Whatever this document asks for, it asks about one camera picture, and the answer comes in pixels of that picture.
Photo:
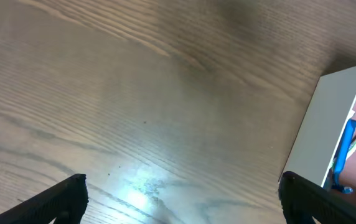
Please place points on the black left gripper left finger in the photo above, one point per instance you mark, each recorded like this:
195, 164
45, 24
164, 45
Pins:
65, 202

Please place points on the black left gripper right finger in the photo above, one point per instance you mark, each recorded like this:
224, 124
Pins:
305, 202

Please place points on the blue disposable razor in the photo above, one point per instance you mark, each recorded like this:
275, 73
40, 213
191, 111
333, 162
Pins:
338, 163

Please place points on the white box with pink interior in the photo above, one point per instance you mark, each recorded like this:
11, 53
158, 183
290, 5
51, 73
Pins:
332, 105

